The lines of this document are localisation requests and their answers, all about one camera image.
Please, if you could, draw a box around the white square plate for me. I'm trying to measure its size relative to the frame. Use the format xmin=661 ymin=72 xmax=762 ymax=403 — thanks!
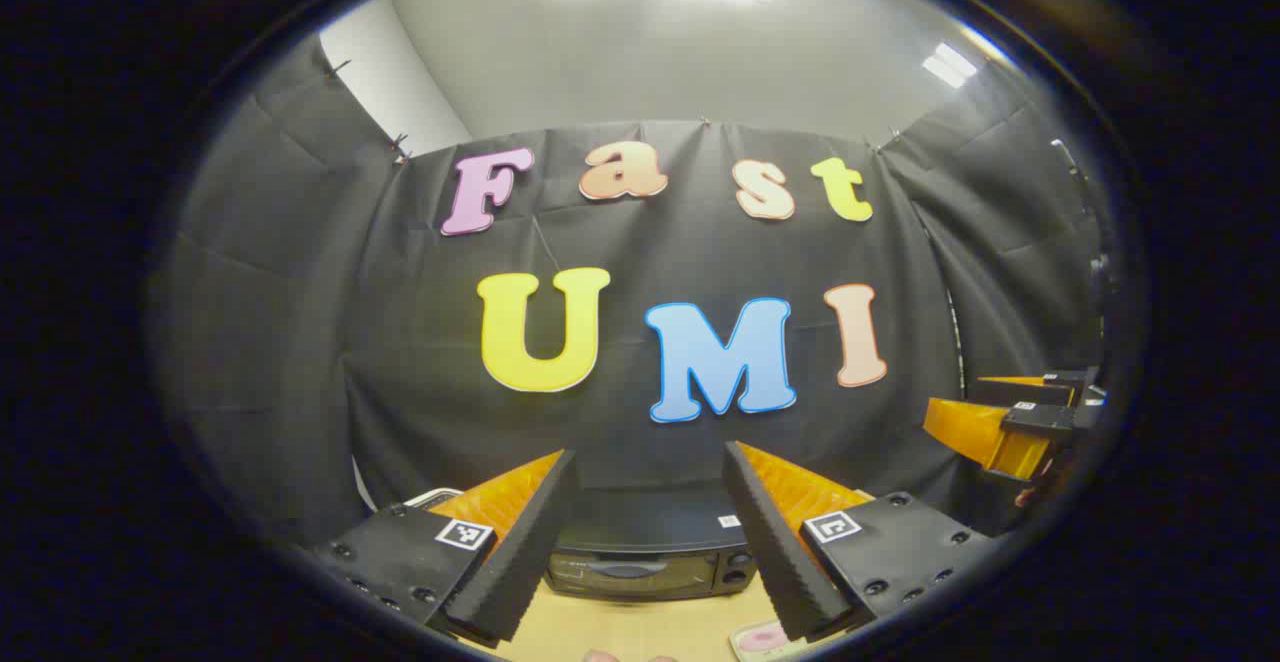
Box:
xmin=728 ymin=620 xmax=806 ymax=661

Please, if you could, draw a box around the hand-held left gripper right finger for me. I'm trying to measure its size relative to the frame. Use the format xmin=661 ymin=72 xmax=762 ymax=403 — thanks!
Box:
xmin=722 ymin=439 xmax=993 ymax=643

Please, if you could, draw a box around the black backdrop cloth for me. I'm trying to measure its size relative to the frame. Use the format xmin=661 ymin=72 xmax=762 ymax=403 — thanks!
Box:
xmin=150 ymin=37 xmax=1111 ymax=543

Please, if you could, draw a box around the black electric oven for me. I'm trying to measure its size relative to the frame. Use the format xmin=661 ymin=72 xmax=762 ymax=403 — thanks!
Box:
xmin=545 ymin=487 xmax=758 ymax=603

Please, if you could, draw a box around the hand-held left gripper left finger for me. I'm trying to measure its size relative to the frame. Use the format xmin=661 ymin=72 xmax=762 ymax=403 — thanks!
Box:
xmin=310 ymin=448 xmax=581 ymax=643

